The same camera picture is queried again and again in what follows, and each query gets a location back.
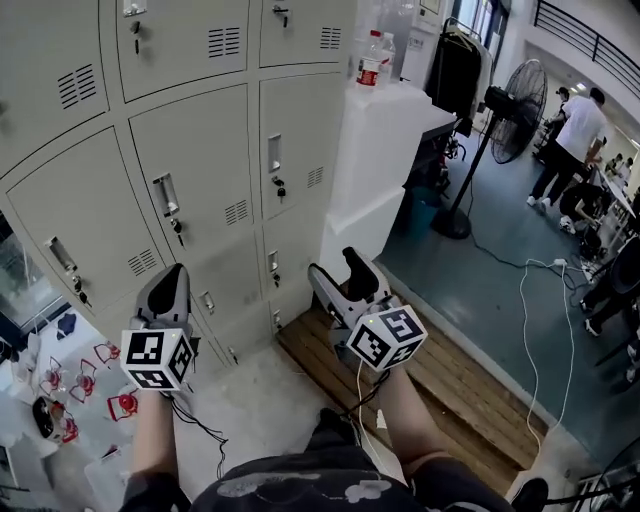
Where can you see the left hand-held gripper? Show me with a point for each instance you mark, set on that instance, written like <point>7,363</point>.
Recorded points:
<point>150,355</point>

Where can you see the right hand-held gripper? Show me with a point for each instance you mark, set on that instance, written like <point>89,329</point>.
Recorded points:
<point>385,340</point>

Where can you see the grey metal locker cabinet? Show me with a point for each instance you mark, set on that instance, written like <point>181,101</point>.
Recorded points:
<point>75,165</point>

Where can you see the person's left forearm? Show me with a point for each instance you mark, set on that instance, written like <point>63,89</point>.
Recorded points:
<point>152,435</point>

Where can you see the person's right forearm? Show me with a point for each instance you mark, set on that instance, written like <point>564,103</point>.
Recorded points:
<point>415,425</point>

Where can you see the blue waste bin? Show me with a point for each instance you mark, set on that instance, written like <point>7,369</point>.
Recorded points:
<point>425,215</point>

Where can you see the person's right black shoe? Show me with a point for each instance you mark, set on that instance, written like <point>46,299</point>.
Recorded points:
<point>336,427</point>

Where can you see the white block counter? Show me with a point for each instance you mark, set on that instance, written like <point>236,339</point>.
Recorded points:
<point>380,150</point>

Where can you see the wooden plank platform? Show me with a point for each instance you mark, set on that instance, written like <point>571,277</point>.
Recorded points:
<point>450,400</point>

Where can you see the black oval device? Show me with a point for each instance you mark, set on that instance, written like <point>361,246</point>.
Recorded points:
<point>44,420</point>

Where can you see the white power strip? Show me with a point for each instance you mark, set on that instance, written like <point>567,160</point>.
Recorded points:
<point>560,262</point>

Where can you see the clear water bottle red label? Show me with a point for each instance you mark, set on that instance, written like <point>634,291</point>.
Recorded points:
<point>388,57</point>
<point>369,62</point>

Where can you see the clothes rack with dark garments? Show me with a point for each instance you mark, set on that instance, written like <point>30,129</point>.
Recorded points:
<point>455,70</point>

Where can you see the black standing fan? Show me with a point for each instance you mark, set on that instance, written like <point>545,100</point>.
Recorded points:
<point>520,112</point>

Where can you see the white notice paper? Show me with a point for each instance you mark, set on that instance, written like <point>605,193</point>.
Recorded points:
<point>429,10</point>

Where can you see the black metal railing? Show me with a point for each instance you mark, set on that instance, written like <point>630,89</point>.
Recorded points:
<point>600,50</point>

